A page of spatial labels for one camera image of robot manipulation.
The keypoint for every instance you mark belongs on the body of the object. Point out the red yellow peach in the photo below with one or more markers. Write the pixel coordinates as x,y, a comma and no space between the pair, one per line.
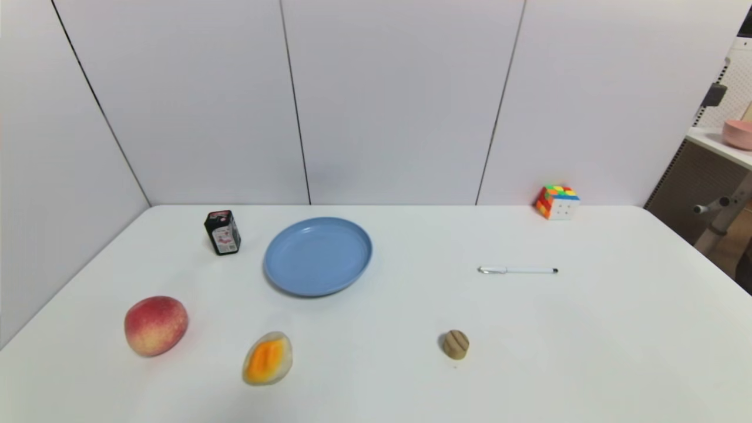
154,326

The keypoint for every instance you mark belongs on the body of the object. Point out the colourful puzzle cube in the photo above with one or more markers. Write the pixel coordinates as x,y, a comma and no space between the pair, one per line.
557,202

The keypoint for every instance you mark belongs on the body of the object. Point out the white pegboard panel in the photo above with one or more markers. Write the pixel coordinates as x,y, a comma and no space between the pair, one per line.
728,88

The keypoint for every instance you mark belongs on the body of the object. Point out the orange melon slice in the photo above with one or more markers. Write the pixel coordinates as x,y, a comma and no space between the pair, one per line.
267,358

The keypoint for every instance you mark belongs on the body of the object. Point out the blue plate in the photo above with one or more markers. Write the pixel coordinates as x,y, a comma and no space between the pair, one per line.
317,256

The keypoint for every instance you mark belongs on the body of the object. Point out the white pen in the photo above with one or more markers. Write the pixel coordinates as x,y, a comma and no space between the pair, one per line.
517,270

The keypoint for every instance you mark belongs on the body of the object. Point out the small black drink carton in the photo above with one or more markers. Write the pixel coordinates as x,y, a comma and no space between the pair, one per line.
222,233

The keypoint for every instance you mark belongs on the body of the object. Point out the white side table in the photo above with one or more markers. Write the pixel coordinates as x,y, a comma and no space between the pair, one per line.
719,176

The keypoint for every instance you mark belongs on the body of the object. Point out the pink bowl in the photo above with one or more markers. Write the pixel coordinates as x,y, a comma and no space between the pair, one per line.
738,134

